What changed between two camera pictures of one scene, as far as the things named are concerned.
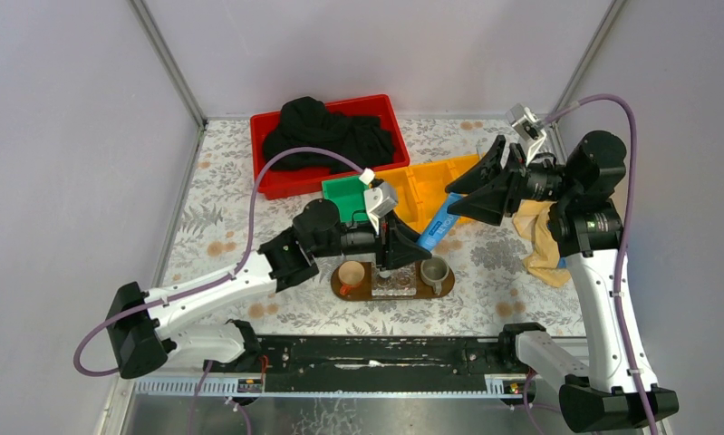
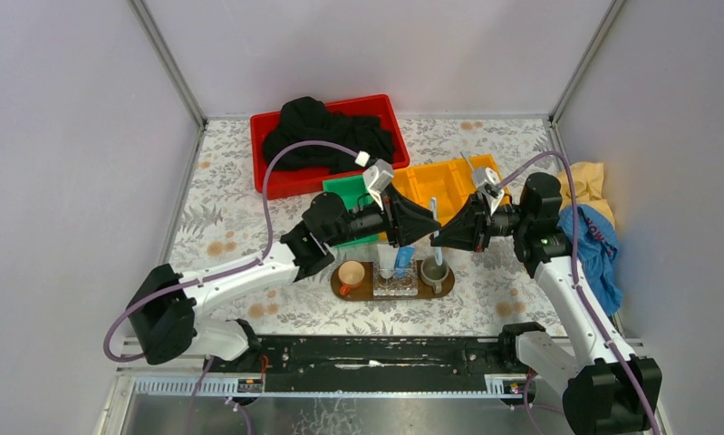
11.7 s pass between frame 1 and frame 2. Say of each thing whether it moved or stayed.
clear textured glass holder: stayed
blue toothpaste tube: moved
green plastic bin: stayed
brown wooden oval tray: stayed
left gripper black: moved
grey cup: stayed
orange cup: stayed
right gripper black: moved
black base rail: stayed
